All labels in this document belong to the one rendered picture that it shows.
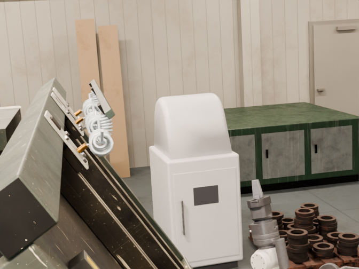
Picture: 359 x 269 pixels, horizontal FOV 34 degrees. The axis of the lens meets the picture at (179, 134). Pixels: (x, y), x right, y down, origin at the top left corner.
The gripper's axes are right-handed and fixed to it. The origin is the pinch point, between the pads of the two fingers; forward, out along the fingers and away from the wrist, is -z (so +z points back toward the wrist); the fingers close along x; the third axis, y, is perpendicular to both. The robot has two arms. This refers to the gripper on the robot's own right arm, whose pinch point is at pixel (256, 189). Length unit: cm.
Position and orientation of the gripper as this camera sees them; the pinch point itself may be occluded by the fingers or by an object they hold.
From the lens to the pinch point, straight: 195.1
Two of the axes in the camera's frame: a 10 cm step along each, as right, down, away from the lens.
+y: -9.0, 1.9, 4.0
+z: 1.8, 9.8, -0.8
